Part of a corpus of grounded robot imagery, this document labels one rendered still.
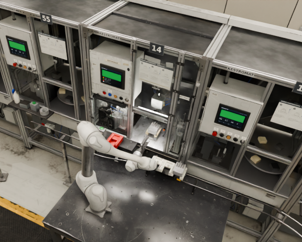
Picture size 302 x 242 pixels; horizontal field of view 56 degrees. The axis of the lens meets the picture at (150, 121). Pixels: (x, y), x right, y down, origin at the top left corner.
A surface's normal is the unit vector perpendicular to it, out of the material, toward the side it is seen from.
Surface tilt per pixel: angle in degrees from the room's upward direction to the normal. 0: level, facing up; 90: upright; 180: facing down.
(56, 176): 0
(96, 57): 90
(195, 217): 0
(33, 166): 0
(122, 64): 90
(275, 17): 90
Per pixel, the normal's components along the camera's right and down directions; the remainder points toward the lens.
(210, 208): 0.08, -0.75
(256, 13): -0.39, 0.58
